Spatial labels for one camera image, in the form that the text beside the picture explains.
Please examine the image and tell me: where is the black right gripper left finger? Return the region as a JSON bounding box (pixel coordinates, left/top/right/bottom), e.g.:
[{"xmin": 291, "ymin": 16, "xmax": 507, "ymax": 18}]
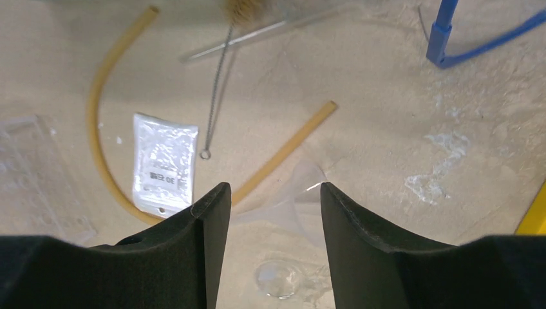
[{"xmin": 1, "ymin": 183, "xmax": 231, "ymax": 308}]

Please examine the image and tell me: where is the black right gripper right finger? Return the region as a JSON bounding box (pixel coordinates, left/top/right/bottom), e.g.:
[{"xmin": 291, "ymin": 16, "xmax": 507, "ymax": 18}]
[{"xmin": 320, "ymin": 182, "xmax": 545, "ymax": 308}]

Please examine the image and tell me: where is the clear plastic funnel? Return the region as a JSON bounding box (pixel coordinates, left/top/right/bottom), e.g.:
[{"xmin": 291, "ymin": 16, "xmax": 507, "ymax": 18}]
[{"xmin": 231, "ymin": 160, "xmax": 326, "ymax": 248}]

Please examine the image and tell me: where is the blue rubber band loop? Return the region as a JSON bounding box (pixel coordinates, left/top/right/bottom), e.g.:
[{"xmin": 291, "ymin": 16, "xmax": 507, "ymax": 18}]
[{"xmin": 417, "ymin": 1, "xmax": 545, "ymax": 70}]

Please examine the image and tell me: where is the wire test tube brush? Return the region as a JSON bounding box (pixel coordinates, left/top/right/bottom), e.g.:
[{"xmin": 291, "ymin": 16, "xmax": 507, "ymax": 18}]
[{"xmin": 199, "ymin": 0, "xmax": 262, "ymax": 160}]

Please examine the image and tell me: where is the small white plastic packet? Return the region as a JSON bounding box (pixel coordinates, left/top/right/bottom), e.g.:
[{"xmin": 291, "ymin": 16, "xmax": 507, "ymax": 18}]
[{"xmin": 132, "ymin": 113, "xmax": 199, "ymax": 218}]

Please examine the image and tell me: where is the clear acrylic test tube rack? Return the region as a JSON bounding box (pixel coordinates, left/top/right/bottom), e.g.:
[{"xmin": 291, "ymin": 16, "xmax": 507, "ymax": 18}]
[{"xmin": 1, "ymin": 115, "xmax": 97, "ymax": 245}]

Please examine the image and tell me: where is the yellow test tube rack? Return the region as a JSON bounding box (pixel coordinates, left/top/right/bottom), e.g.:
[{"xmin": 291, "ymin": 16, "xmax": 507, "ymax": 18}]
[{"xmin": 515, "ymin": 183, "xmax": 545, "ymax": 236}]

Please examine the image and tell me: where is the yellow rubber tubing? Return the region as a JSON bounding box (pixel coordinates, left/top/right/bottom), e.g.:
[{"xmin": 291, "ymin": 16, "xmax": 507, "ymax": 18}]
[{"xmin": 86, "ymin": 5, "xmax": 339, "ymax": 226}]

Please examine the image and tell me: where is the clear glass stirring rod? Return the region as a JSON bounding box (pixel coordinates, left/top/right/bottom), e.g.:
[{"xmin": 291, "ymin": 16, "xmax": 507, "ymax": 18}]
[{"xmin": 178, "ymin": 1, "xmax": 349, "ymax": 63}]

